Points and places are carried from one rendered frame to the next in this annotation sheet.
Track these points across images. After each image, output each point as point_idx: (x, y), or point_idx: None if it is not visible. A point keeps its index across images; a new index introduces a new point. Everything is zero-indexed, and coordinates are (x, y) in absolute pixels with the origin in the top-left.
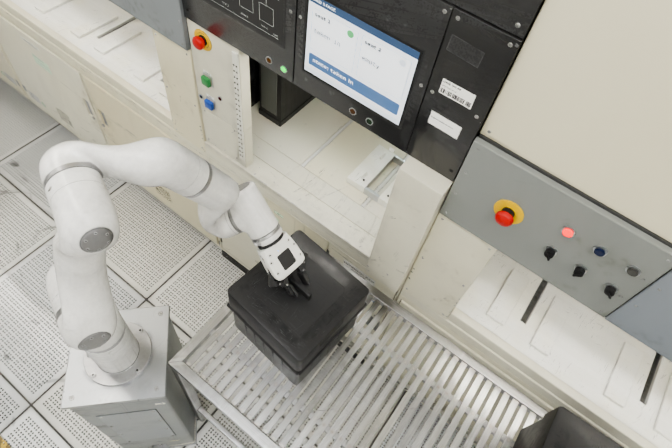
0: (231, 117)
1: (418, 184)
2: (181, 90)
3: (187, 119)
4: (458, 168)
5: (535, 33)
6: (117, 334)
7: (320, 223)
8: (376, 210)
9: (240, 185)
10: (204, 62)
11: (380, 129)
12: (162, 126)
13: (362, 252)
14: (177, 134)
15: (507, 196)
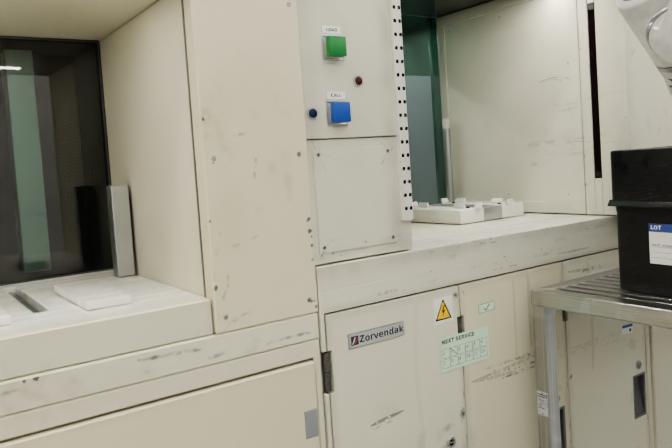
0: (382, 115)
1: None
2: (262, 134)
3: (270, 230)
4: None
5: None
6: None
7: (546, 227)
8: (517, 218)
9: None
10: (325, 5)
11: None
12: (165, 367)
13: (598, 218)
14: (226, 339)
15: None
